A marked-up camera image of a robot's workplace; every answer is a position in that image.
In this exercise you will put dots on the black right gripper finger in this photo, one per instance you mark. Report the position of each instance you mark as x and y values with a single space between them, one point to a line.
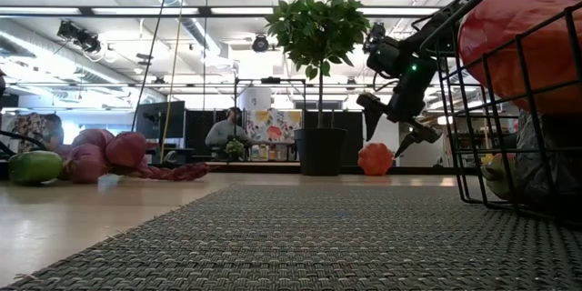
374 109
425 135

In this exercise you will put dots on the red orange mango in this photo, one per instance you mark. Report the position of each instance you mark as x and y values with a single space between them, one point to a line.
523 41

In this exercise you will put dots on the purple onion braid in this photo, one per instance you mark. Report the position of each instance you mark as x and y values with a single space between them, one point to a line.
125 150

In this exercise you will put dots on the green cucumber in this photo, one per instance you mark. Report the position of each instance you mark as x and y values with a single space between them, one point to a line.
34 167

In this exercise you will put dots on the green plant in black pot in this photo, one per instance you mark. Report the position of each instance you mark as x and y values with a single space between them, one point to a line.
318 27

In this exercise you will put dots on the colourful floral panel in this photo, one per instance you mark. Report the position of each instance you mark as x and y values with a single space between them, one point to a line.
273 127

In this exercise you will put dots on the round black ceiling lamp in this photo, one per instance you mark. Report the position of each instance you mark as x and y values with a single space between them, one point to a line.
260 43

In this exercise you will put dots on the grey woven placemat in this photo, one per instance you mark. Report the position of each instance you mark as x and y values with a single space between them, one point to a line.
318 236

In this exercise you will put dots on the small potted plant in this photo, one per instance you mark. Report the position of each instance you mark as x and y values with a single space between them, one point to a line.
235 149

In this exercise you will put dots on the person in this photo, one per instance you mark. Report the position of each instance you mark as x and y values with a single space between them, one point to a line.
223 132
54 132

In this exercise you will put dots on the black monitor screen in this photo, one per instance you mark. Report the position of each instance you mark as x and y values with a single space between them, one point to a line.
163 118

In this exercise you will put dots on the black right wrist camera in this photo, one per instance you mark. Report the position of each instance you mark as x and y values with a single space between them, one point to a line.
382 54

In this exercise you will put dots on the black stand frame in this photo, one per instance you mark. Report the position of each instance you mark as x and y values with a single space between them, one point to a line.
270 80

